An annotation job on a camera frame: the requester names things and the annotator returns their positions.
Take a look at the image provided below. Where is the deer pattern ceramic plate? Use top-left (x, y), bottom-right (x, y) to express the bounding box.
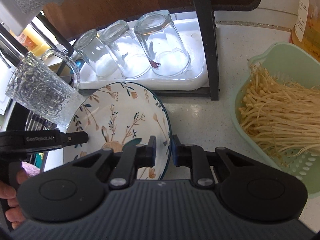
top-left (63, 82), bottom-right (172, 180)

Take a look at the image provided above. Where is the person's left hand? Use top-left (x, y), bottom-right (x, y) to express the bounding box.
top-left (1, 181), bottom-right (26, 230)

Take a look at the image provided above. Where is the tall textured glass mug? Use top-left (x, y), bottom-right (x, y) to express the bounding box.
top-left (5, 49), bottom-right (84, 129)

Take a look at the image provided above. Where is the white drip tray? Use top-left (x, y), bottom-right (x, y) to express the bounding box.
top-left (79, 18), bottom-right (209, 91)

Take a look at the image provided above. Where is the green basket of enoki mushrooms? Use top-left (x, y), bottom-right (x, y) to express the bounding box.
top-left (231, 42), bottom-right (319, 198)

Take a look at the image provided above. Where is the orange juice bottle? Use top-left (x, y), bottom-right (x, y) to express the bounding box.
top-left (18, 25), bottom-right (50, 57)

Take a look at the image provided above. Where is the upturned drinking glass right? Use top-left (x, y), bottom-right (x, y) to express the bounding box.
top-left (133, 10), bottom-right (190, 77)

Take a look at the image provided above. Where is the upturned drinking glass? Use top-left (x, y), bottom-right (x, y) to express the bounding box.
top-left (73, 29), bottom-right (118, 77)
top-left (99, 20), bottom-right (151, 79)
top-left (133, 10), bottom-right (190, 77)

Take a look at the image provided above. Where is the upturned drinking glass middle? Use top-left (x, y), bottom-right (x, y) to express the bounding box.
top-left (99, 20), bottom-right (151, 79)

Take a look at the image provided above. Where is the upturned drinking glass left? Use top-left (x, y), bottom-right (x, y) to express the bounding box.
top-left (73, 29), bottom-right (118, 77)

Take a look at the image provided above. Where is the dark wooden cutting board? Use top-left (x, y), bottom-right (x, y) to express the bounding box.
top-left (43, 0), bottom-right (261, 40)

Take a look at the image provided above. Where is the red lid plastic jar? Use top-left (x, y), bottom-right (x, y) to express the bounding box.
top-left (290, 0), bottom-right (319, 60)

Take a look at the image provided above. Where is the black metal dish rack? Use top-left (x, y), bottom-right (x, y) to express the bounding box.
top-left (1, 0), bottom-right (217, 98)

